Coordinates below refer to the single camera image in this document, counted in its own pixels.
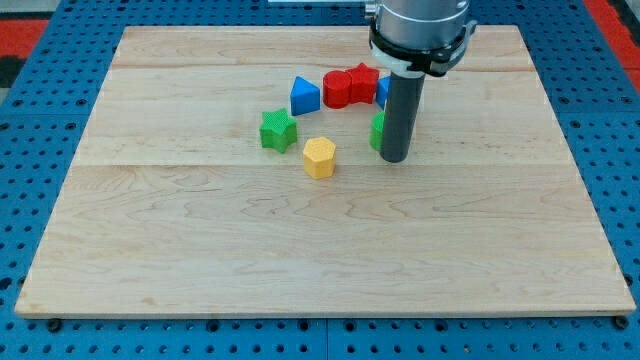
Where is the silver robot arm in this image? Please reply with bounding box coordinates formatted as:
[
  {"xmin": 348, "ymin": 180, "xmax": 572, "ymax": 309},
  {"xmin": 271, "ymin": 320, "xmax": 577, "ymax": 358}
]
[{"xmin": 372, "ymin": 0, "xmax": 470, "ymax": 50}]

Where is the yellow hexagon block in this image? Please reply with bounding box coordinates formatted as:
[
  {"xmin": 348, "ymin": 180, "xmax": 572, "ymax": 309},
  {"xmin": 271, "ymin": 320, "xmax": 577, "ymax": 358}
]
[{"xmin": 303, "ymin": 137, "xmax": 336, "ymax": 179}]

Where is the green star block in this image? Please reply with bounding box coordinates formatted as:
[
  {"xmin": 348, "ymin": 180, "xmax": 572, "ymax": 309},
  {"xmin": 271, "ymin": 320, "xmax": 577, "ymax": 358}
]
[{"xmin": 259, "ymin": 108, "xmax": 297, "ymax": 153}]

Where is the green round block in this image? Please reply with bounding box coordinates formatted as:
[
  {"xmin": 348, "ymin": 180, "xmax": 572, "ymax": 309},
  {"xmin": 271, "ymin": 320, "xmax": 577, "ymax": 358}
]
[{"xmin": 369, "ymin": 111, "xmax": 385, "ymax": 152}]

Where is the blue triangle block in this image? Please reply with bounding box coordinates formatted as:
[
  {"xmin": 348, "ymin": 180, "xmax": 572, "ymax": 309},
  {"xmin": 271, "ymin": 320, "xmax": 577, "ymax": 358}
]
[{"xmin": 290, "ymin": 76, "xmax": 320, "ymax": 116}]

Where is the red cylinder block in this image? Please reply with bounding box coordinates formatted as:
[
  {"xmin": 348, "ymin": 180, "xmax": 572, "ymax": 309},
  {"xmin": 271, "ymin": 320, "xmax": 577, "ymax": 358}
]
[{"xmin": 323, "ymin": 70, "xmax": 352, "ymax": 109}]

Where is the red star block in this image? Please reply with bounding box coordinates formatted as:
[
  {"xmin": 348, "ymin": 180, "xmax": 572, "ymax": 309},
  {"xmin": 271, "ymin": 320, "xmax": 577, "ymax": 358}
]
[{"xmin": 346, "ymin": 63, "xmax": 379, "ymax": 104}]

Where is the blue block behind rod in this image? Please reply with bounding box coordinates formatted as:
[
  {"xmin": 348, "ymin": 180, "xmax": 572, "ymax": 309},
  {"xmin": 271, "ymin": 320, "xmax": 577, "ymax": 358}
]
[{"xmin": 375, "ymin": 76, "xmax": 391, "ymax": 109}]

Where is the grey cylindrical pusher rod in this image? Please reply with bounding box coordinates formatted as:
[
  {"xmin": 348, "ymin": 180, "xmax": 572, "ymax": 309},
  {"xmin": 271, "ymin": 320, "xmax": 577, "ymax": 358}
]
[{"xmin": 380, "ymin": 73, "xmax": 425, "ymax": 163}]

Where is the light wooden board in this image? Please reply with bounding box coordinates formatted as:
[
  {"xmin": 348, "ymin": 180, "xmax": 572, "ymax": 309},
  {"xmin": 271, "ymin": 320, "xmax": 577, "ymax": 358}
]
[{"xmin": 15, "ymin": 25, "xmax": 636, "ymax": 319}]

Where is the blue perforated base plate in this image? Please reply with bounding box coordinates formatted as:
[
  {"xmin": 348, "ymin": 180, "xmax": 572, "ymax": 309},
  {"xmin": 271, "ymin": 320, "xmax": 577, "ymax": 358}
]
[{"xmin": 1, "ymin": 0, "xmax": 639, "ymax": 359}]

